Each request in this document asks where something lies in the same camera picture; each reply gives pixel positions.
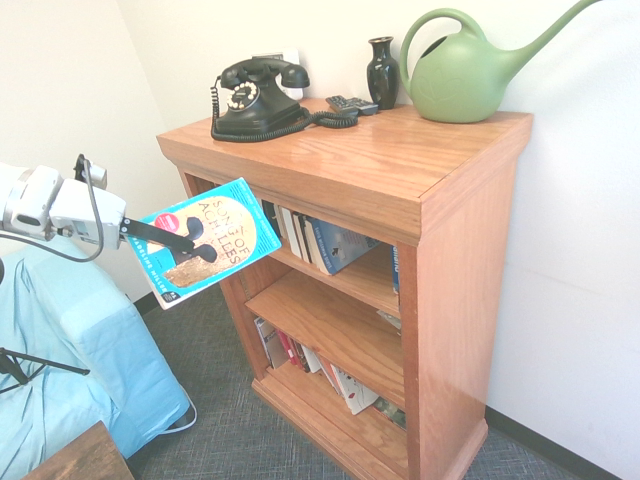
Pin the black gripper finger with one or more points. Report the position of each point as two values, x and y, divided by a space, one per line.
160 233

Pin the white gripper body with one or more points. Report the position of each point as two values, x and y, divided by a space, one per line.
92 215

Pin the teal Song of Achilles book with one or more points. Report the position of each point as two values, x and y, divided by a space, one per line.
225 235

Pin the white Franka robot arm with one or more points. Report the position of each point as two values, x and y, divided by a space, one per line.
25 200

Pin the cream spine book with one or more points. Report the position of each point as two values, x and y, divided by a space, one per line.
281 222

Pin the white paperback book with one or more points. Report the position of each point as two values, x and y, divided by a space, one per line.
292 235

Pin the dark spine book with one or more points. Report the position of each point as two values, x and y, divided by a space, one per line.
302 240

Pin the light blue covered couch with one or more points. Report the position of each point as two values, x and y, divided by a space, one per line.
75 360

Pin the grey magazine with black label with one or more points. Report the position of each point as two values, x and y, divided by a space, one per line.
267 342

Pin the black rotary telephone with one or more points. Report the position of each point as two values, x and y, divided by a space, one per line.
280 131

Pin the black rotary telephone base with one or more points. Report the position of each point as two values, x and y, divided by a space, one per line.
255 107

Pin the black tripod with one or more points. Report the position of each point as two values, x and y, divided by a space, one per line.
30 361

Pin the bright red book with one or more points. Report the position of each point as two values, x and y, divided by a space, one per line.
287 347

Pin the blue hardcover book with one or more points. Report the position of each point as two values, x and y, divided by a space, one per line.
345 245

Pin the dark red book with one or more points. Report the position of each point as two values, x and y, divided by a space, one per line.
301 356

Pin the black telephone handset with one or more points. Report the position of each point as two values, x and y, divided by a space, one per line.
265 67

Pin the plain white book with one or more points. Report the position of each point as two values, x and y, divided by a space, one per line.
311 360

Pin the oak wooden bookshelf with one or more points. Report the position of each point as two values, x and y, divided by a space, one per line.
360 150

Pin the orange spine book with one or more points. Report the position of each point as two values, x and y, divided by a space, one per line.
329 372

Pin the dark grey remote control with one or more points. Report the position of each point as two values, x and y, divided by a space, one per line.
340 104
365 106

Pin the dark wooden table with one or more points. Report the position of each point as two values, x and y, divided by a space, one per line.
80 455

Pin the blue white spine book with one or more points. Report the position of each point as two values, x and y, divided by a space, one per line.
395 270

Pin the pale flat lying book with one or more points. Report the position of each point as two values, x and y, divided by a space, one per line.
390 320

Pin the white book with red cards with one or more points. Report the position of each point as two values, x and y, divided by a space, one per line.
355 390

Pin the black glossy vase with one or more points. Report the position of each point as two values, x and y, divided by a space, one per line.
382 75

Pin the dark green patterned book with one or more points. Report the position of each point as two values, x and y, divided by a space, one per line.
392 412

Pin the green plastic watering can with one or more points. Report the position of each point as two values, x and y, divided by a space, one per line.
460 75

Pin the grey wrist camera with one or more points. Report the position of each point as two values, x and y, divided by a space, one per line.
95 172

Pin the grey wall plate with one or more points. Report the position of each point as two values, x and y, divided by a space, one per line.
265 56

